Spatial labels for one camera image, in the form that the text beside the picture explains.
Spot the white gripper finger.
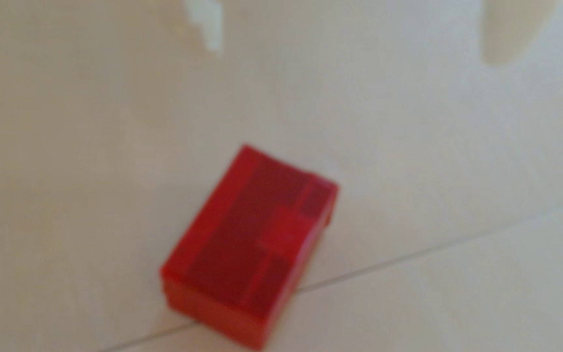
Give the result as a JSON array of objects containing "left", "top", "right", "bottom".
[
  {"left": 479, "top": 0, "right": 563, "bottom": 66},
  {"left": 183, "top": 0, "right": 224, "bottom": 54}
]

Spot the red block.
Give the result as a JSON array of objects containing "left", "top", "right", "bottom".
[{"left": 160, "top": 144, "right": 340, "bottom": 351}]

